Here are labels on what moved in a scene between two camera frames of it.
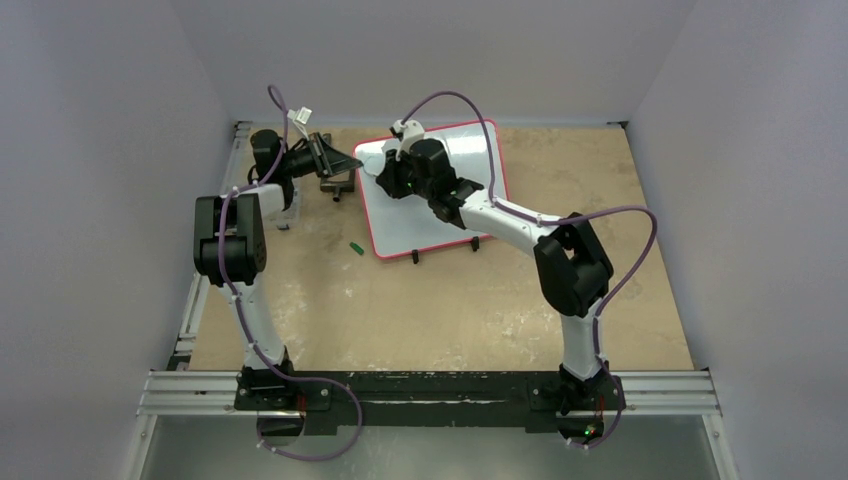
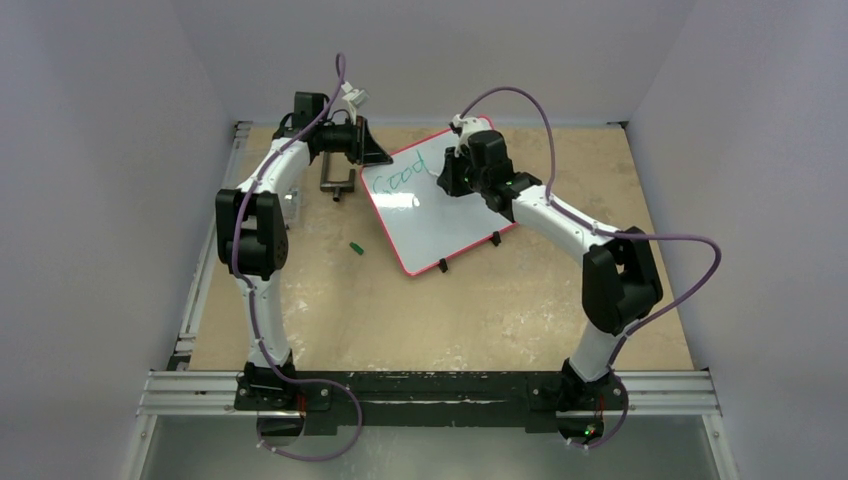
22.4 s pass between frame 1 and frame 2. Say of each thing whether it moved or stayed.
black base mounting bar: stayed
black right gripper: moved
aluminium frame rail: stayed
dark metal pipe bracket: stayed
